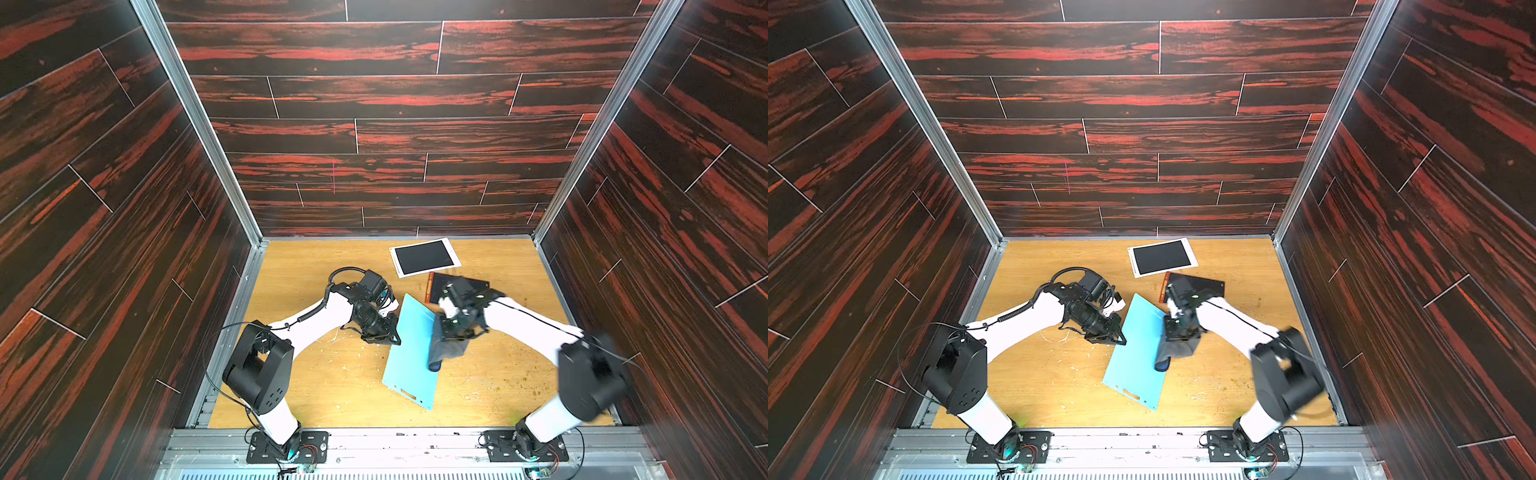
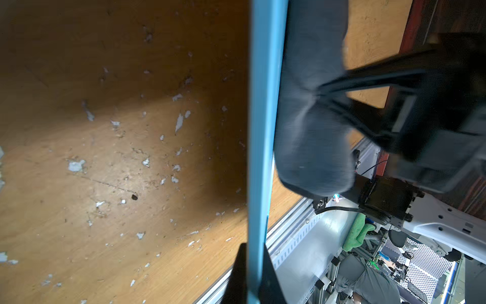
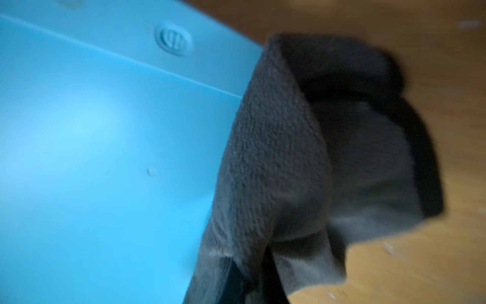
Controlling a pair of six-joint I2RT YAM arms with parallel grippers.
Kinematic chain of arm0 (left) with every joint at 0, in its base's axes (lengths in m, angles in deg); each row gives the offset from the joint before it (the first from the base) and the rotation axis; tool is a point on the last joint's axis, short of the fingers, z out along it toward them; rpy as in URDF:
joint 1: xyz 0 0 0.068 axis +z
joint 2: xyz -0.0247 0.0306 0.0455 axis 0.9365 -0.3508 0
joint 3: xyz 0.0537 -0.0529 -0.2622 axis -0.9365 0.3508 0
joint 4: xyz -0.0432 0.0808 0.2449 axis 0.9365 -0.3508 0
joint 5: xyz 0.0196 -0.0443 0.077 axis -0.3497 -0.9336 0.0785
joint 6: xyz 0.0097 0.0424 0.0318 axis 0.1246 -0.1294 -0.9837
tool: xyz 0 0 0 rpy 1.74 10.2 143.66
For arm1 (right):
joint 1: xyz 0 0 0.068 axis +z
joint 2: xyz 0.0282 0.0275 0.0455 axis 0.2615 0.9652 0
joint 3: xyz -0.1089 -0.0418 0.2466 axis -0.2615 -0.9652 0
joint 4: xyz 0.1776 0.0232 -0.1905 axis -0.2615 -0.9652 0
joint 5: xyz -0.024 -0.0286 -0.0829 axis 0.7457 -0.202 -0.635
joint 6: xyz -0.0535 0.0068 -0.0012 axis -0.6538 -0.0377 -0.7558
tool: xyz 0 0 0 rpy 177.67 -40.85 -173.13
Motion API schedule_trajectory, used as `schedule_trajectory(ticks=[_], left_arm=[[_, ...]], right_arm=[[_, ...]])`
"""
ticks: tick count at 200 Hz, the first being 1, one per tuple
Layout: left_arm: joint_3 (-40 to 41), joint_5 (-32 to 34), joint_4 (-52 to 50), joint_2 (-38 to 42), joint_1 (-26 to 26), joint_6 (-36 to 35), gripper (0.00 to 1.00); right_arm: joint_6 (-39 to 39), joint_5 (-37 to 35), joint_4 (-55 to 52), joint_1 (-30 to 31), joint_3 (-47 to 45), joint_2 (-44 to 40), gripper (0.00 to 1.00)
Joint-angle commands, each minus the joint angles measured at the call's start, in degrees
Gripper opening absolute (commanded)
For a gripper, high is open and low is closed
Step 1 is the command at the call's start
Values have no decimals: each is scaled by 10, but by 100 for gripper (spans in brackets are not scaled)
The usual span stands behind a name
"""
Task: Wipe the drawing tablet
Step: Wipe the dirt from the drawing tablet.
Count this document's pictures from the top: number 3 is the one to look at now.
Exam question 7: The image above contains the dark grey wiping cloth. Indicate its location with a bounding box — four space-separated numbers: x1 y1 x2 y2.
184 34 444 303

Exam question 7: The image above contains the white teal drawing tablet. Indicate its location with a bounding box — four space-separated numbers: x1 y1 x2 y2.
1 1 261 303

